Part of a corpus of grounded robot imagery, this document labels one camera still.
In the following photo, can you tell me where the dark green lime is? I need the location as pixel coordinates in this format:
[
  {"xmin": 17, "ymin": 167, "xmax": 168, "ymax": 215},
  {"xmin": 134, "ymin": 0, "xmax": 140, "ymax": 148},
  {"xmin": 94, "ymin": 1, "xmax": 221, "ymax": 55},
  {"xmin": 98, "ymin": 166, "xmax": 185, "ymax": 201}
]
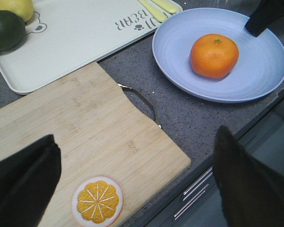
[{"xmin": 0, "ymin": 10, "xmax": 26, "ymax": 52}]

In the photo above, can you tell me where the yellow lemon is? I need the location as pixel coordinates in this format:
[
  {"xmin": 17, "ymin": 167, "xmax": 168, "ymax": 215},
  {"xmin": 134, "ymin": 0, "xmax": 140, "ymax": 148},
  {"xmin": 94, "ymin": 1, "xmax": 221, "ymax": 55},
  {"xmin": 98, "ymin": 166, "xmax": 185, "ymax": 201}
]
[{"xmin": 0, "ymin": 0, "xmax": 34, "ymax": 22}]

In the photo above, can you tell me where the cream rectangular tray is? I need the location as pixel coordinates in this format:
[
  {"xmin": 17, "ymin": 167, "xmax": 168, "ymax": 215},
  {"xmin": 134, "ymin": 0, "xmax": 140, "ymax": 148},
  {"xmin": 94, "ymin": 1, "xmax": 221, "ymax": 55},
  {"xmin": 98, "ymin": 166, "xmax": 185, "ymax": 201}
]
[{"xmin": 0, "ymin": 0, "xmax": 183, "ymax": 96}]

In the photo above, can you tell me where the wooden cutting board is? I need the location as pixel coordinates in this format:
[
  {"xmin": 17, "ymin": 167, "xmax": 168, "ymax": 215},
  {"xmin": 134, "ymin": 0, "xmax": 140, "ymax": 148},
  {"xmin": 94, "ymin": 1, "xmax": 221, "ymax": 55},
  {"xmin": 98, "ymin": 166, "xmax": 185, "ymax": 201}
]
[{"xmin": 0, "ymin": 63, "xmax": 191, "ymax": 227}]

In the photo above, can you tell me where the yellow-green plastic fork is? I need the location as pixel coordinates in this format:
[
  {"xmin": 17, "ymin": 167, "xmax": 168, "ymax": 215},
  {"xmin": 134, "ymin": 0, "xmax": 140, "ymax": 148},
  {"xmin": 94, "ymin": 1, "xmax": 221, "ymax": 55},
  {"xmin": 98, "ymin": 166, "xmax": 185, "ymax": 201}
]
[{"xmin": 152, "ymin": 0, "xmax": 178, "ymax": 14}]

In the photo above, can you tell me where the yellow-green plastic spoon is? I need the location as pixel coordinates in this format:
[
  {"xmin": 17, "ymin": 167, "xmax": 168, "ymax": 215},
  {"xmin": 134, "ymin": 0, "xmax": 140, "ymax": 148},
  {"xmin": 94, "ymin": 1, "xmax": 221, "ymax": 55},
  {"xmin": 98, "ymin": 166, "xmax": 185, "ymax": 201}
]
[{"xmin": 138, "ymin": 0, "xmax": 168, "ymax": 23}]

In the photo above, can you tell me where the grey cabinet drawer front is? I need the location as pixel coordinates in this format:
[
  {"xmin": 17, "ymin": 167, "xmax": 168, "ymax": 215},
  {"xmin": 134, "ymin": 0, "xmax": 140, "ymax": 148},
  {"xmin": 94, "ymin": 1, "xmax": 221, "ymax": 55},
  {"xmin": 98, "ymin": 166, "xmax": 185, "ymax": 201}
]
[{"xmin": 148, "ymin": 98, "xmax": 284, "ymax": 227}]

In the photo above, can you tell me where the orange mandarin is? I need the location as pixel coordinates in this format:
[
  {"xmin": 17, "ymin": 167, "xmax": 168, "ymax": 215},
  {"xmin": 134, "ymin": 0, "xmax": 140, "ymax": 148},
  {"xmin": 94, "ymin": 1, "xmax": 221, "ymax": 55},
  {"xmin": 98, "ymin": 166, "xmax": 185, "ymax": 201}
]
[{"xmin": 190, "ymin": 34, "xmax": 240, "ymax": 79}]

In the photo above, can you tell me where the light blue plate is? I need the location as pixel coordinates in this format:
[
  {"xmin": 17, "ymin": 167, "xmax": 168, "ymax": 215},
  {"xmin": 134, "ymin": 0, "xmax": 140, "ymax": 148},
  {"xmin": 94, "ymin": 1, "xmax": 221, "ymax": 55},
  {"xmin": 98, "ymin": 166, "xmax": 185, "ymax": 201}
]
[{"xmin": 152, "ymin": 8, "xmax": 284, "ymax": 103}]

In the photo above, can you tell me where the orange slice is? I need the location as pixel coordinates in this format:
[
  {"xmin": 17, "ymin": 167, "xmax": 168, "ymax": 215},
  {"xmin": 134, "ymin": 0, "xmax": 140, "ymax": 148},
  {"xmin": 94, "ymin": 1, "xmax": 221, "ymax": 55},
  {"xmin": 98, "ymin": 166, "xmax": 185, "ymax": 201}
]
[{"xmin": 71, "ymin": 176, "xmax": 123, "ymax": 227}]

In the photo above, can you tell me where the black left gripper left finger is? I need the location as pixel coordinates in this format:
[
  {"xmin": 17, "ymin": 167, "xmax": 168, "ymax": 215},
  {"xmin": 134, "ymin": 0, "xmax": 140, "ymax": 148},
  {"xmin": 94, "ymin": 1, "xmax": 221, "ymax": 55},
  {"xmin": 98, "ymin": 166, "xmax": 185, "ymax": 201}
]
[{"xmin": 0, "ymin": 134, "xmax": 62, "ymax": 227}]

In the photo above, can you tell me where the metal board handle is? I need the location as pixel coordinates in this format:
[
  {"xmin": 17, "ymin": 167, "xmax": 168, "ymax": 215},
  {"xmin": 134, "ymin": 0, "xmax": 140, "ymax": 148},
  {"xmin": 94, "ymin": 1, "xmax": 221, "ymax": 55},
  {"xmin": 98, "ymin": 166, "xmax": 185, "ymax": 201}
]
[{"xmin": 117, "ymin": 83, "xmax": 163, "ymax": 129}]

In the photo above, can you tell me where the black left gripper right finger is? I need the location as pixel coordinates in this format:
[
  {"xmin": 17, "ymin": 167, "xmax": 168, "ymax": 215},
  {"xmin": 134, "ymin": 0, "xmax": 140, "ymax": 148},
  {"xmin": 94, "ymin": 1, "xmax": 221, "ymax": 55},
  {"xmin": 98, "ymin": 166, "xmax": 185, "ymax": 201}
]
[{"xmin": 213, "ymin": 126, "xmax": 284, "ymax": 227}]

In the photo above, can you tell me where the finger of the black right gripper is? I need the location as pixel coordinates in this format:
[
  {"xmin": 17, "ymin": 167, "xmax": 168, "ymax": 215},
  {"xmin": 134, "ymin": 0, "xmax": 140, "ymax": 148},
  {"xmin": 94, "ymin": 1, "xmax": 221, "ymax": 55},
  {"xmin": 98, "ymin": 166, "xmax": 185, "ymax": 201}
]
[{"xmin": 245, "ymin": 0, "xmax": 284, "ymax": 37}]

